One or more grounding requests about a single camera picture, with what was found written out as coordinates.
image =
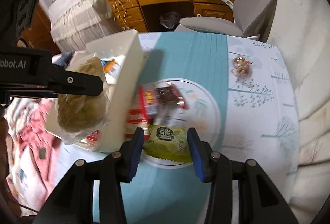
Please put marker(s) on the clear nut candy packet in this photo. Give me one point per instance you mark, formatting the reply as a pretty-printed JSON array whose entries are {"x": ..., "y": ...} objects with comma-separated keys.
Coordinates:
[{"x": 241, "y": 67}]

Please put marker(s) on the orange white snack packet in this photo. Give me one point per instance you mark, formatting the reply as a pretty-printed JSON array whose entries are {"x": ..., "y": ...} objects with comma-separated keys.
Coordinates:
[{"x": 111, "y": 67}]

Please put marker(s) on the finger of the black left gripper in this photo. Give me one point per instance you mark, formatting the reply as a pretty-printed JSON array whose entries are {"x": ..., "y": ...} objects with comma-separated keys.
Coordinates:
[{"x": 75, "y": 83}]

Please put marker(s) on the lace covered cabinet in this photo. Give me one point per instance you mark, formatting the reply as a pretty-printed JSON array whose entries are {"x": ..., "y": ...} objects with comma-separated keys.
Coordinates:
[{"x": 74, "y": 23}]

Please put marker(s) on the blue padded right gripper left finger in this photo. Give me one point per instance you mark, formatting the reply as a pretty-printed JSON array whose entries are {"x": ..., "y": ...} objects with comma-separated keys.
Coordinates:
[{"x": 71, "y": 200}]

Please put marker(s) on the brown wooden door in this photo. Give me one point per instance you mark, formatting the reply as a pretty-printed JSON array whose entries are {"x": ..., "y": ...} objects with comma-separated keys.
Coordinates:
[{"x": 38, "y": 35}]

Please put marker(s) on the white plastic storage bin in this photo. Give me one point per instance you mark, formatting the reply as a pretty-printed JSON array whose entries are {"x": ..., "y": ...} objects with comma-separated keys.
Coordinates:
[{"x": 125, "y": 48}]

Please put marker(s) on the white floral curtain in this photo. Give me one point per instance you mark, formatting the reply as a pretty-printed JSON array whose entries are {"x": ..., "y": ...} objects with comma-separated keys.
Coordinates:
[{"x": 279, "y": 114}]

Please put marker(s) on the dark blue clothing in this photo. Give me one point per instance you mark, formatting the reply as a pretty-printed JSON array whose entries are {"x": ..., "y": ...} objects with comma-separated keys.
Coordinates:
[{"x": 65, "y": 59}]

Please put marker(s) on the wooden desk with drawers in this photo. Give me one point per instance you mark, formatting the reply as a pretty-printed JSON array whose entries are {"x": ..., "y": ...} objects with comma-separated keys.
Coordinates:
[{"x": 144, "y": 15}]

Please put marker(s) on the red small snack packet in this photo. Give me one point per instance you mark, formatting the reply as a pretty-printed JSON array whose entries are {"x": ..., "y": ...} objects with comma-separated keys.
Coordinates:
[{"x": 93, "y": 137}]

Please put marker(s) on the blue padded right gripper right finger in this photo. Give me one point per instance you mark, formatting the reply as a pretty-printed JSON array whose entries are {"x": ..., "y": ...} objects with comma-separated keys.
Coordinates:
[{"x": 259, "y": 199}]

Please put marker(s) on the red white cookies packet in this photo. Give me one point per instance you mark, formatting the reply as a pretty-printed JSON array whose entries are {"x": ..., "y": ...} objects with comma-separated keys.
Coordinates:
[{"x": 135, "y": 119}]

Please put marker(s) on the pink bedding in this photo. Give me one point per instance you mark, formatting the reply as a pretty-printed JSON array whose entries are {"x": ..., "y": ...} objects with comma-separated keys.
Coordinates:
[{"x": 32, "y": 155}]

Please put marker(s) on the teal and white tablecloth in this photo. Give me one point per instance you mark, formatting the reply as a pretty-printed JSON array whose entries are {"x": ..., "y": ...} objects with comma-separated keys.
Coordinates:
[{"x": 198, "y": 63}]

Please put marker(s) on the yellow cracker bag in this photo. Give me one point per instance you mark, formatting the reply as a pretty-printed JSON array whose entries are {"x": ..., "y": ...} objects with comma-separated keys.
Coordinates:
[{"x": 80, "y": 115}]

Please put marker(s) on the red brownie snack packet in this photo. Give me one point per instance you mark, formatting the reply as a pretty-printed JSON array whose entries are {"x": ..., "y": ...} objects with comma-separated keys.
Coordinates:
[{"x": 153, "y": 99}]

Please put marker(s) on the green snack packet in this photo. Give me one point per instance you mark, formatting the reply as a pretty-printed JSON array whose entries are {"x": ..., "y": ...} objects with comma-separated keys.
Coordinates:
[{"x": 168, "y": 143}]

